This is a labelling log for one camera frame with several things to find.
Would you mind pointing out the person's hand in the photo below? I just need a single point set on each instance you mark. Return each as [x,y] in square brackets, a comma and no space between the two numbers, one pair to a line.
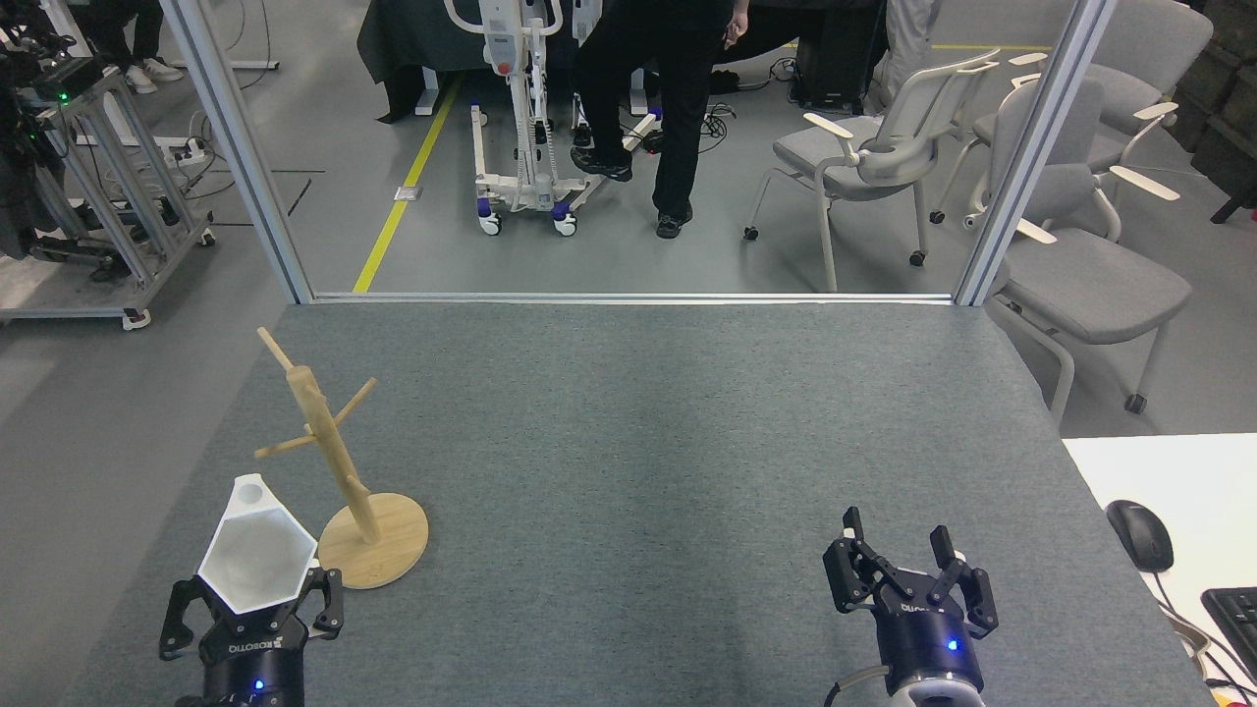
[735,31]

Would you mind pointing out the person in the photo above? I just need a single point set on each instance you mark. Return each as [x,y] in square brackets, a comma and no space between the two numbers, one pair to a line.
[678,88]
[123,29]

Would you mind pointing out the white power strip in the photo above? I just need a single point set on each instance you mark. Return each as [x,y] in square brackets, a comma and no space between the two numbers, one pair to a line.
[187,150]

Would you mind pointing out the metal floor socket plate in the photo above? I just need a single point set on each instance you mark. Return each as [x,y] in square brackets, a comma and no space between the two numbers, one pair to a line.
[408,192]

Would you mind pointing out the black box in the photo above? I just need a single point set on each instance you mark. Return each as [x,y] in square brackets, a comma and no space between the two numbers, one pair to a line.
[835,54]

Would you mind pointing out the aluminium frame cart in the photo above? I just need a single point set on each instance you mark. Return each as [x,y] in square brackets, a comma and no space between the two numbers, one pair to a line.
[108,187]

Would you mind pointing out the white hexagonal cup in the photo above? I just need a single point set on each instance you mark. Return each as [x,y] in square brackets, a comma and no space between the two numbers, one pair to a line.
[257,555]

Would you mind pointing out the black stacked crates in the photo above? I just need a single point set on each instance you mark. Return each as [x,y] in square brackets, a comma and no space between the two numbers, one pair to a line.
[1223,108]

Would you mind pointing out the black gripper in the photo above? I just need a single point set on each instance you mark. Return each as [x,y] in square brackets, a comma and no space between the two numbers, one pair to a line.
[923,638]
[250,663]

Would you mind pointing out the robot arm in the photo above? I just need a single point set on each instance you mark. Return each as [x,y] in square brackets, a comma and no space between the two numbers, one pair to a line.
[938,695]

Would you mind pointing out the grey chair with armrests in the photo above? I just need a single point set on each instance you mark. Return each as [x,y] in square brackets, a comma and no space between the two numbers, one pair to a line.
[1149,49]
[884,147]
[1090,280]

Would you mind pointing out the white stand on wheels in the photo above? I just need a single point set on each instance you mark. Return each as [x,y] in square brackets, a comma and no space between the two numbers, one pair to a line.
[518,108]

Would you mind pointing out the black computer mouse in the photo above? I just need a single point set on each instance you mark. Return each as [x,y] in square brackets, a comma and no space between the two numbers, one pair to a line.
[1141,535]

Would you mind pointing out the white desk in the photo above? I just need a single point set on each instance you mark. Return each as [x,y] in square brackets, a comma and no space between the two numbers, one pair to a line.
[1188,481]

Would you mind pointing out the silver post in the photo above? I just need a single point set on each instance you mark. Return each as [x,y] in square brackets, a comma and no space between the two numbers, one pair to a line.
[241,157]
[1031,157]

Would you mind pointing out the silver table edge rail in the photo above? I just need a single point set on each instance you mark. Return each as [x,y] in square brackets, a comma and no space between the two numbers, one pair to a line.
[628,297]

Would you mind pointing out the dark table cloth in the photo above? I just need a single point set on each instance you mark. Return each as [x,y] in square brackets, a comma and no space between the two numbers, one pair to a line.
[403,44]

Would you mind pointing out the wooden cup rack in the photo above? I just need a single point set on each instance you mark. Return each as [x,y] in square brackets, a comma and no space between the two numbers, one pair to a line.
[329,452]

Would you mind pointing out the black keyboard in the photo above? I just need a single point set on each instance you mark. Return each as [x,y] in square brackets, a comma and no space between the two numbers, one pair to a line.
[1235,624]

